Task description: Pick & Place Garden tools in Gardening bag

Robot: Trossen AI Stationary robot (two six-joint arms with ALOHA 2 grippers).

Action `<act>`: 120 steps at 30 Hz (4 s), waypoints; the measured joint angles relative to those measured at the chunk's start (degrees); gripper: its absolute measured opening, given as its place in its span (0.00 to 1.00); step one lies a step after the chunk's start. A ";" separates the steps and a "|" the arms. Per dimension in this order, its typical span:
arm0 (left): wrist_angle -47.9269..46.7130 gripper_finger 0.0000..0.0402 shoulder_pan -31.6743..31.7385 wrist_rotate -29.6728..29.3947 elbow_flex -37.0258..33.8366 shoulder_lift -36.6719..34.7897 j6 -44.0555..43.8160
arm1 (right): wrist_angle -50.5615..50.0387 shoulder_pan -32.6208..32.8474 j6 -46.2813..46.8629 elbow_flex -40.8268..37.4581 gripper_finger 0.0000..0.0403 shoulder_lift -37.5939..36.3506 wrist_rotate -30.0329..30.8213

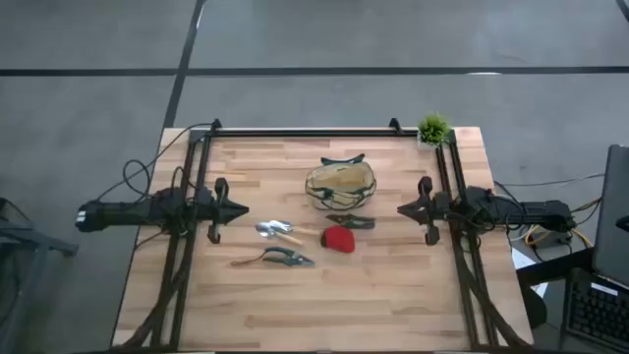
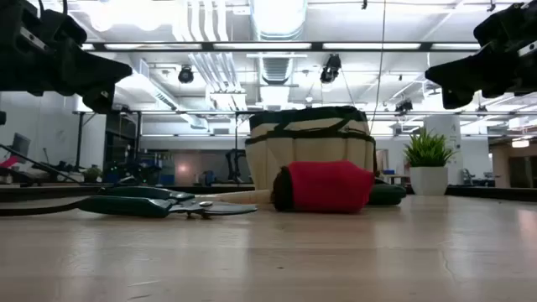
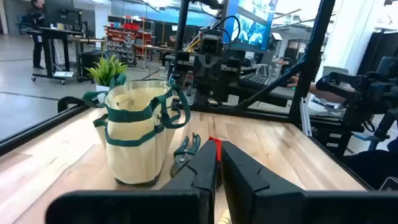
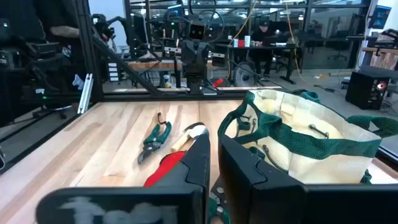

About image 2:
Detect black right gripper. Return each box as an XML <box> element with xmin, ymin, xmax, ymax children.
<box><xmin>425</xmin><ymin>0</ymin><xmax>537</xmax><ymax>110</ymax></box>

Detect small background potted plant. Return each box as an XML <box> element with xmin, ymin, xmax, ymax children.
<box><xmin>82</xmin><ymin>164</ymin><xmax>103</xmax><ymax>184</ymax></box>

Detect black ceiling spotlight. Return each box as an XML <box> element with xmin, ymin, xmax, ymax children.
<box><xmin>320</xmin><ymin>53</ymin><xmax>342</xmax><ymax>84</ymax></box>
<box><xmin>394</xmin><ymin>98</ymin><xmax>414</xmax><ymax>115</ymax></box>
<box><xmin>177</xmin><ymin>65</ymin><xmax>196</xmax><ymax>84</ymax></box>

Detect green-handled pruning shears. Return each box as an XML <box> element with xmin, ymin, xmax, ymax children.
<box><xmin>77</xmin><ymin>185</ymin><xmax>258</xmax><ymax>220</ymax></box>

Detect dark computer monitor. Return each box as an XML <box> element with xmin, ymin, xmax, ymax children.
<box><xmin>10</xmin><ymin>133</ymin><xmax>32</xmax><ymax>159</ymax></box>

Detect red gardening glove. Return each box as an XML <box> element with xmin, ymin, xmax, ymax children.
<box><xmin>272</xmin><ymin>160</ymin><xmax>376</xmax><ymax>214</ymax></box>

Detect white round column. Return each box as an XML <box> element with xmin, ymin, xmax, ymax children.
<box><xmin>423</xmin><ymin>115</ymin><xmax>462</xmax><ymax>185</ymax></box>

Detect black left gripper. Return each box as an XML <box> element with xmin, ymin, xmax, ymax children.
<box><xmin>0</xmin><ymin>0</ymin><xmax>133</xmax><ymax>115</ymax></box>

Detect dark green rounded object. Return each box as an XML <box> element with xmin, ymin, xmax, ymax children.
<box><xmin>368</xmin><ymin>178</ymin><xmax>407</xmax><ymax>206</ymax></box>

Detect silver trowel with wooden handle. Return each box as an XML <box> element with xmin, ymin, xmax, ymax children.
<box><xmin>196</xmin><ymin>189</ymin><xmax>274</xmax><ymax>206</ymax></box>

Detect green plant in white pot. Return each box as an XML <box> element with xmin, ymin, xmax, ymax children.
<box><xmin>403</xmin><ymin>128</ymin><xmax>456</xmax><ymax>196</ymax></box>

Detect black shelving rack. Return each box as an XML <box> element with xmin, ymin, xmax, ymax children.
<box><xmin>103</xmin><ymin>111</ymin><xmax>142</xmax><ymax>181</ymax></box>

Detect thin hanging cable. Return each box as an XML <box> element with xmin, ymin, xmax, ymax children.
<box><xmin>368</xmin><ymin>0</ymin><xmax>387</xmax><ymax>135</ymax></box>

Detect beige green-trimmed gardening bag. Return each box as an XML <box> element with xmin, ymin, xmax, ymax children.
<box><xmin>245</xmin><ymin>105</ymin><xmax>378</xmax><ymax>192</ymax></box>

